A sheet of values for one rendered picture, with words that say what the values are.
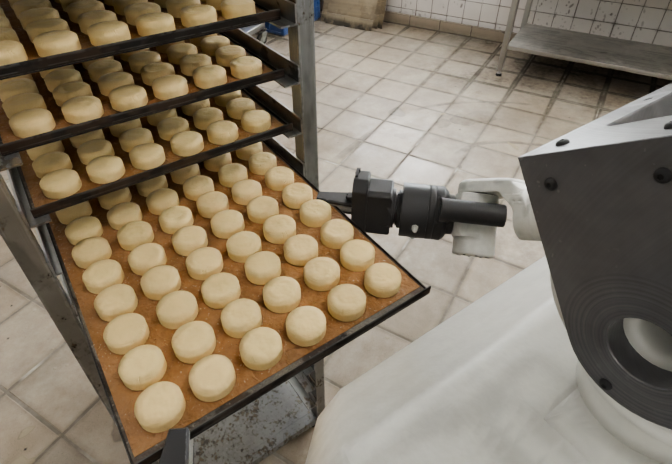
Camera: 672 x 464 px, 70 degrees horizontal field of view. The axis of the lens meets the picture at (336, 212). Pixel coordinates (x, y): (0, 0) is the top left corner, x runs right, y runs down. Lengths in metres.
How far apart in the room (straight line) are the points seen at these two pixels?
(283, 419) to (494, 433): 1.39
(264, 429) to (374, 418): 1.37
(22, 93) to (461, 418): 0.73
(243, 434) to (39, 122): 1.10
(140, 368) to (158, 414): 0.06
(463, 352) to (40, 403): 1.87
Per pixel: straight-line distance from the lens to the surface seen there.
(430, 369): 0.21
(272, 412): 1.58
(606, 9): 4.53
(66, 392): 2.00
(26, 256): 0.76
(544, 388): 0.21
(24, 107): 0.77
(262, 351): 0.58
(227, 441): 1.56
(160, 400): 0.58
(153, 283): 0.68
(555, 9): 4.57
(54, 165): 0.80
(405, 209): 0.74
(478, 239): 0.76
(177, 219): 0.77
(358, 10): 4.83
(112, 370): 0.64
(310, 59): 0.77
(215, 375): 0.58
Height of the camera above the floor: 1.54
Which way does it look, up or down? 40 degrees down
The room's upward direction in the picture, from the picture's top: straight up
